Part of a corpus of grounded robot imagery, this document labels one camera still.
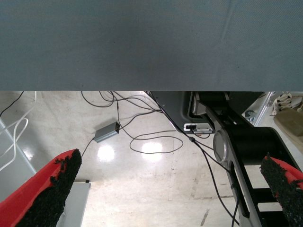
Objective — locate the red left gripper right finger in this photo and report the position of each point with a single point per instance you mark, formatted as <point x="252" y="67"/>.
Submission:
<point x="286" y="189"/>

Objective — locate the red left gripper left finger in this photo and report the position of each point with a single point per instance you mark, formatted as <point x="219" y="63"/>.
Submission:
<point x="28" y="196"/>

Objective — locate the dark grey table cloth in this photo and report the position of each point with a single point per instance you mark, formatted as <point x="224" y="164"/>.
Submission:
<point x="142" y="47"/>

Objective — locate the beige canvas bag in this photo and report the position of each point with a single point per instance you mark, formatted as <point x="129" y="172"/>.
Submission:
<point x="288" y="119"/>

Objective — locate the grey power adapter box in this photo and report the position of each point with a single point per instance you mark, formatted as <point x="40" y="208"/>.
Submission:
<point x="106" y="132"/>

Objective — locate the black grey robot torso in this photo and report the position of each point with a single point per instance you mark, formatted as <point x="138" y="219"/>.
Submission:
<point x="248" y="142"/>

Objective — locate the aluminium frame with caster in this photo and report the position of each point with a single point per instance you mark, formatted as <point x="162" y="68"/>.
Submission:
<point x="260" y="110"/>

